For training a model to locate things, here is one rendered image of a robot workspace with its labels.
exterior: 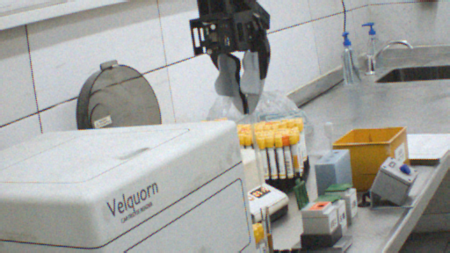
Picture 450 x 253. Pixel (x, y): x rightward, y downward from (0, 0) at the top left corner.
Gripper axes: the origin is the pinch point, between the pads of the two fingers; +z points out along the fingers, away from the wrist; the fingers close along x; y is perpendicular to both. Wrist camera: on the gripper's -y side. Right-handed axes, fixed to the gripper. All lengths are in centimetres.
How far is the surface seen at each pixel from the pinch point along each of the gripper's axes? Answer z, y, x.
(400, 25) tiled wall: 11, -249, -40
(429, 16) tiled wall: 8, -249, -24
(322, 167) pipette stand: 16.7, -25.6, -0.2
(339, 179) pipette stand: 19.7, -27.7, 2.2
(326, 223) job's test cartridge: 20.8, -6.6, 7.3
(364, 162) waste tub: 20.1, -39.9, 3.3
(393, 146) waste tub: 17.6, -41.9, 9.4
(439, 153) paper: 25, -62, 15
